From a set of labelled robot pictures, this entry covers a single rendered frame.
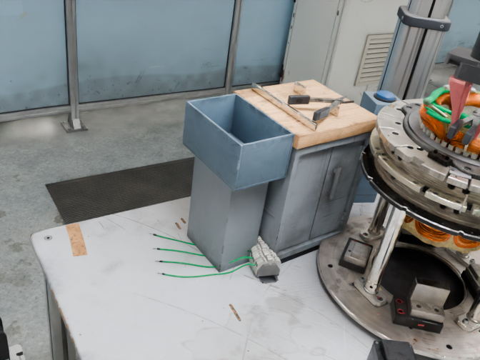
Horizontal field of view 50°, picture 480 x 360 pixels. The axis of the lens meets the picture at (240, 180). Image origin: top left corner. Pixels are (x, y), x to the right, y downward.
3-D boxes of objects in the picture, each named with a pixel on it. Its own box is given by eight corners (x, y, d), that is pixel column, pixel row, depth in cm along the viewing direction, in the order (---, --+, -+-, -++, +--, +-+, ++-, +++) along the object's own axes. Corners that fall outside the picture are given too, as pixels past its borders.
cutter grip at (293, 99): (288, 105, 90) (290, 96, 89) (286, 103, 90) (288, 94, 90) (308, 104, 91) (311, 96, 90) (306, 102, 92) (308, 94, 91)
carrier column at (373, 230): (373, 240, 107) (403, 152, 96) (364, 233, 108) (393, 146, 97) (381, 236, 108) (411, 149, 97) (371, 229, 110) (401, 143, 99)
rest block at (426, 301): (406, 298, 91) (415, 276, 88) (438, 304, 90) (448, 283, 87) (408, 316, 87) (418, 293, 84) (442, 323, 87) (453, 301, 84)
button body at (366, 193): (374, 202, 123) (406, 105, 110) (347, 203, 121) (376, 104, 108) (362, 186, 129) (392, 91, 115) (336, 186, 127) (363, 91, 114)
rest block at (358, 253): (370, 251, 101) (373, 243, 100) (364, 268, 97) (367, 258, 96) (349, 244, 102) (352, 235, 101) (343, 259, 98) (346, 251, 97)
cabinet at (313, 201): (271, 268, 99) (297, 149, 85) (218, 214, 111) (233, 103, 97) (343, 240, 109) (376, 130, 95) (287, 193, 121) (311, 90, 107)
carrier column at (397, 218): (370, 299, 92) (406, 204, 81) (359, 291, 93) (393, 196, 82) (378, 294, 93) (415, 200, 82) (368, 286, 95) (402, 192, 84)
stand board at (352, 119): (296, 149, 84) (299, 136, 83) (231, 102, 97) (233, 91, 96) (378, 130, 95) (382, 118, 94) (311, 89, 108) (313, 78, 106)
